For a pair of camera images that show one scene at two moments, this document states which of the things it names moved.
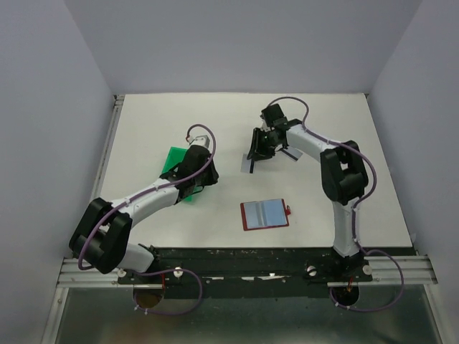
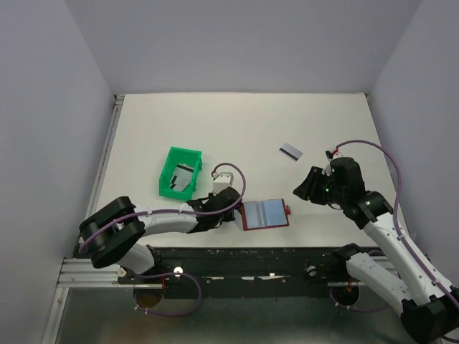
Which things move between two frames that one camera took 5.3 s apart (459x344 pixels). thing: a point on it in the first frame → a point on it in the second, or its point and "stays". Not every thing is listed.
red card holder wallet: (265, 214) stays
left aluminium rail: (105, 155) stays
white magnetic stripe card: (292, 153) stays
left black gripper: (214, 175) → (229, 218)
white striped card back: (247, 165) → (238, 220)
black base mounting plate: (250, 272) stays
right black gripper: (256, 146) → (308, 187)
